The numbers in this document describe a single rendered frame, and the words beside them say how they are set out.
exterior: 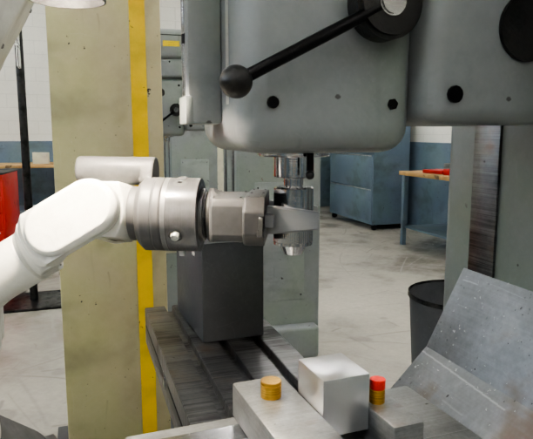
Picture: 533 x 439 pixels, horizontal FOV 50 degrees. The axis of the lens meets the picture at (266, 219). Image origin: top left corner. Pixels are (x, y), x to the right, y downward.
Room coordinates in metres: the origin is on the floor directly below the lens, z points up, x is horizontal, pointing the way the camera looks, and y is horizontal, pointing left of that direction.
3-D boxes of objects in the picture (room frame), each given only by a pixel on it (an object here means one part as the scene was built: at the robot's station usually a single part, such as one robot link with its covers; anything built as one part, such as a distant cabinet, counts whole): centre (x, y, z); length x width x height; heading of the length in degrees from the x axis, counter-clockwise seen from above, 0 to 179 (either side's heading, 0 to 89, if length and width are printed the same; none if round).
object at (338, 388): (0.57, -0.07, 1.06); 0.06 x 0.05 x 0.06; 21
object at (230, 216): (0.69, 0.06, 1.23); 0.13 x 0.12 x 0.10; 177
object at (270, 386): (0.57, 0.00, 1.07); 0.02 x 0.02 x 0.02
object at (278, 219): (0.65, -0.03, 1.23); 0.06 x 0.02 x 0.03; 87
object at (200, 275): (1.14, 0.10, 1.05); 0.22 x 0.12 x 0.20; 21
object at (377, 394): (0.56, -0.11, 1.07); 0.02 x 0.02 x 0.03
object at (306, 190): (0.68, -0.03, 1.26); 0.05 x 0.05 x 0.01
